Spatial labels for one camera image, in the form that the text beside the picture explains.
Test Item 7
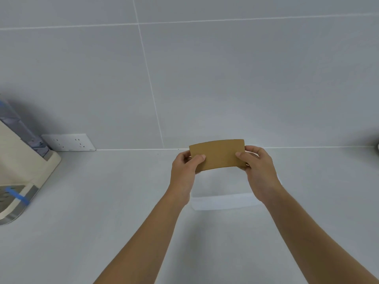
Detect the person's right forearm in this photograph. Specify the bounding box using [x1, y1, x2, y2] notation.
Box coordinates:
[262, 186, 379, 284]

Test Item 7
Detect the white plastic container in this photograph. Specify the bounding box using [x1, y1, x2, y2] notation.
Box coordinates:
[189, 170, 282, 211]

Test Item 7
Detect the person's left hand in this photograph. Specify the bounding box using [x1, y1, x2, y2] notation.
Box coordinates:
[167, 150, 206, 207]

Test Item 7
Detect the person's right hand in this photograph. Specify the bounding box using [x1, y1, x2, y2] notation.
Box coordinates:
[235, 146, 283, 204]

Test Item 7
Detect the clear water tank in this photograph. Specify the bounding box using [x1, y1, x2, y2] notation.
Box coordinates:
[0, 99, 51, 159]

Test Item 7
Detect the cream coffee machine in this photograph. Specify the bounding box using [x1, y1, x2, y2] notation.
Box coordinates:
[0, 94, 62, 226]

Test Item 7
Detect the blue tape strip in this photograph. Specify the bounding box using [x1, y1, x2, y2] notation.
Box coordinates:
[5, 187, 30, 205]

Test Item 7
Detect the stack of brown cup sleeves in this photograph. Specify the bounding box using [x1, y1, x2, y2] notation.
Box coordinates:
[189, 139, 247, 171]

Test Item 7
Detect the person's left forearm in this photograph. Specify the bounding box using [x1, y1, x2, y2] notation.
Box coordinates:
[93, 192, 186, 284]

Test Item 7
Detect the white wall socket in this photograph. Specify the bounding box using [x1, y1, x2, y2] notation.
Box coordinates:
[41, 133, 96, 152]

